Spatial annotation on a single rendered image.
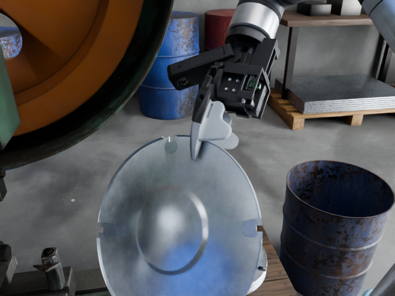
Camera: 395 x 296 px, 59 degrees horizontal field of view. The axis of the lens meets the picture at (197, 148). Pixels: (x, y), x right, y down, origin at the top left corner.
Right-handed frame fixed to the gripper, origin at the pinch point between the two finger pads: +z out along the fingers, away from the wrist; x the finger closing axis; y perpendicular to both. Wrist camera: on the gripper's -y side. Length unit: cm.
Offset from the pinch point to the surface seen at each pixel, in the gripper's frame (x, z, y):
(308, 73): 321, -196, -58
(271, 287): 78, 20, 5
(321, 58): 315, -213, -48
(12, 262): 13, 30, -38
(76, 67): -0.2, -10.2, -30.2
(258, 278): 74, 18, 1
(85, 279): 26.3, 30.0, -27.7
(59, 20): -5.0, -16.8, -34.2
